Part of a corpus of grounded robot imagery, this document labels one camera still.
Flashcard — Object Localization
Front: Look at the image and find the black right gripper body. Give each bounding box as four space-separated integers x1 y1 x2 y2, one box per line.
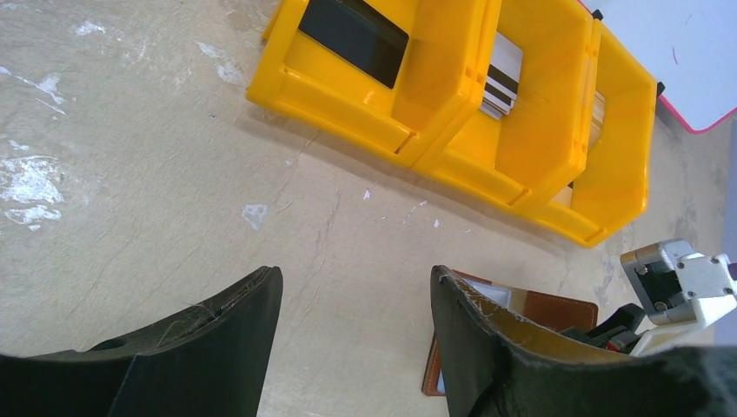
561 303 646 353

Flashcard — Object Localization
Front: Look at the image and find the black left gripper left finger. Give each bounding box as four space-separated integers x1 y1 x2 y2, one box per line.
1 267 283 416

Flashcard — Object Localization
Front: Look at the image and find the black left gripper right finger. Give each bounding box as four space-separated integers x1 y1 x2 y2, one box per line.
430 265 736 416

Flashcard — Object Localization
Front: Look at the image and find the brown leather card holder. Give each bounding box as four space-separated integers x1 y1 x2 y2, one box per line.
421 268 600 398

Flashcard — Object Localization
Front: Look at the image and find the yellow three-compartment plastic bin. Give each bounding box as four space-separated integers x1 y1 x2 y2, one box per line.
247 1 661 248

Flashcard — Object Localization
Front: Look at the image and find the striped card stack in bin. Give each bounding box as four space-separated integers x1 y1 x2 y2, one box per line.
481 33 523 120

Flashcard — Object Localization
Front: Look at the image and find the black card in bin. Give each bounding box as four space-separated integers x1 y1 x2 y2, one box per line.
298 0 409 89

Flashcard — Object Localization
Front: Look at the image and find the pink-framed whiteboard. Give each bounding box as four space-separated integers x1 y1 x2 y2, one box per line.
583 1 736 134

